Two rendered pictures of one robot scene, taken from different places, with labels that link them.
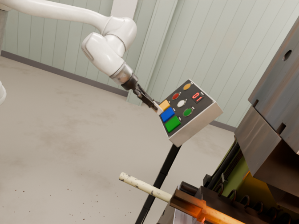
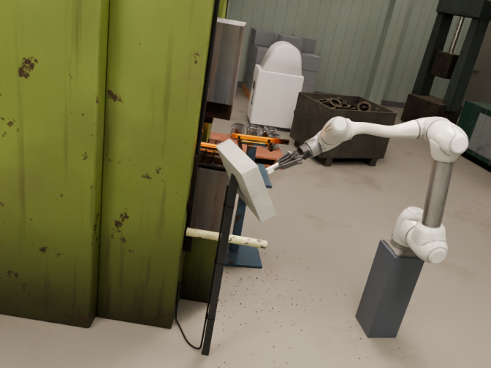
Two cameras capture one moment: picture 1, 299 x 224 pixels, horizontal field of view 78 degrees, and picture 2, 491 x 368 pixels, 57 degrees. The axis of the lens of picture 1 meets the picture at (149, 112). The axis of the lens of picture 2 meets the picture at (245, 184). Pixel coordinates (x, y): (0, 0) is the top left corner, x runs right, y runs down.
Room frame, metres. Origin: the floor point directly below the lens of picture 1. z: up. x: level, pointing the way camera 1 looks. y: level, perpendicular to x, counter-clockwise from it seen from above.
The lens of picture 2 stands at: (2.89, -0.41, 1.86)
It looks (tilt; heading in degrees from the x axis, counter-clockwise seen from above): 23 degrees down; 173
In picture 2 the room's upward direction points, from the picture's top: 10 degrees clockwise
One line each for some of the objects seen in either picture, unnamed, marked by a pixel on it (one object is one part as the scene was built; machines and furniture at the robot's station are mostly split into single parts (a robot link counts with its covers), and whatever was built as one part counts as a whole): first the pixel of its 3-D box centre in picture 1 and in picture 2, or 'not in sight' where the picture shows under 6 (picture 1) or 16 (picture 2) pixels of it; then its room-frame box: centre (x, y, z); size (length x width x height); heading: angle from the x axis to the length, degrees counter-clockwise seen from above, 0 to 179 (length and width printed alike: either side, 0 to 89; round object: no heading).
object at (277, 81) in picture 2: not in sight; (275, 85); (-3.89, 0.64, 0.63); 0.73 x 0.58 x 1.26; 96
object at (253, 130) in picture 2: not in sight; (238, 142); (-2.35, 0.08, 0.16); 1.11 x 0.77 x 0.31; 96
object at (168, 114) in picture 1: (167, 114); not in sight; (0.94, -0.10, 1.01); 0.07 x 0.05 x 0.07; 19
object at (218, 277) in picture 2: (159, 178); (218, 271); (0.97, -0.22, 0.54); 0.04 x 0.04 x 1.08; 84
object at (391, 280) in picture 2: not in sight; (388, 289); (0.62, 0.88, 0.30); 0.20 x 0.20 x 0.60; 7
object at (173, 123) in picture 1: (173, 124); not in sight; (0.84, -0.13, 1.01); 0.07 x 0.05 x 0.07; 19
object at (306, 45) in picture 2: not in sight; (280, 67); (-5.88, 0.99, 0.61); 1.23 x 0.82 x 1.22; 97
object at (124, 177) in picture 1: (156, 192); (226, 238); (0.76, -0.19, 0.62); 0.44 x 0.05 x 0.05; 84
